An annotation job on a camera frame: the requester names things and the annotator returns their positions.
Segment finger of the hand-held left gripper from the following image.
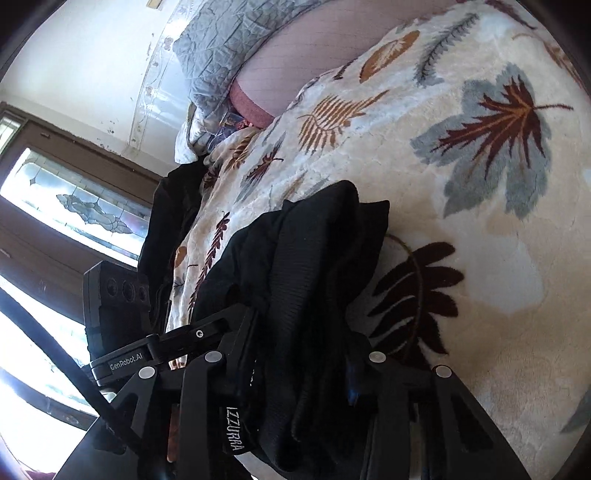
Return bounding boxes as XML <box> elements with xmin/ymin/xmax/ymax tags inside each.
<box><xmin>148</xmin><ymin>308</ymin><xmax>256</xmax><ymax>365</ymax></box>

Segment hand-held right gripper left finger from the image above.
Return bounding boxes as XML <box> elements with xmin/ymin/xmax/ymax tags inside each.
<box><xmin>92</xmin><ymin>308</ymin><xmax>258</xmax><ymax>480</ymax></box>

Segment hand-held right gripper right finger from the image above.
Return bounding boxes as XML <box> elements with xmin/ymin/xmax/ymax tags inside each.
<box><xmin>346</xmin><ymin>344</ymin><xmax>511</xmax><ymax>480</ymax></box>

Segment black pants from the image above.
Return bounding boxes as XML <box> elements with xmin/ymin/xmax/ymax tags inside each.
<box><xmin>188</xmin><ymin>180</ymin><xmax>395</xmax><ymax>478</ymax></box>

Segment black jacket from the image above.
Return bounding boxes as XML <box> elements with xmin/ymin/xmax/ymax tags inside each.
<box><xmin>137</xmin><ymin>159</ymin><xmax>218</xmax><ymax>326</ymax></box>

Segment stained glass window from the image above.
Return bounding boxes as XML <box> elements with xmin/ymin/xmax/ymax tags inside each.
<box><xmin>0</xmin><ymin>115</ymin><xmax>155</xmax><ymax>416</ymax></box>

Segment white crumpled cloth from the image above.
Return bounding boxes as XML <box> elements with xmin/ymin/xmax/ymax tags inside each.
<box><xmin>174</xmin><ymin>102</ymin><xmax>213</xmax><ymax>165</ymax></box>

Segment leaf print fleece blanket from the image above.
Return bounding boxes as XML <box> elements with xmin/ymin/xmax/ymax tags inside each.
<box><xmin>166</xmin><ymin>0</ymin><xmax>591</xmax><ymax>480</ymax></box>

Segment small colourful packet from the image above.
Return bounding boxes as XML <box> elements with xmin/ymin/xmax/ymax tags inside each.
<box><xmin>217</xmin><ymin>111</ymin><xmax>252</xmax><ymax>134</ymax></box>

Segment grey quilted blanket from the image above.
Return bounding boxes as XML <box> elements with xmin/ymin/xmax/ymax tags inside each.
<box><xmin>172</xmin><ymin>0</ymin><xmax>334</xmax><ymax>121</ymax></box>

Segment pink sofa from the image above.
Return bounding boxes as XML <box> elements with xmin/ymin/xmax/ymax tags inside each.
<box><xmin>230</xmin><ymin>0</ymin><xmax>467</xmax><ymax>131</ymax></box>

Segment black cable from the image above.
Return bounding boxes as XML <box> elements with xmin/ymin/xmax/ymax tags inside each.
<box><xmin>0</xmin><ymin>290</ymin><xmax>144</xmax><ymax>457</ymax></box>

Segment brown wooden window frame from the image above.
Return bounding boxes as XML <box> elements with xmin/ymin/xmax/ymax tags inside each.
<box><xmin>0</xmin><ymin>102</ymin><xmax>174</xmax><ymax>425</ymax></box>

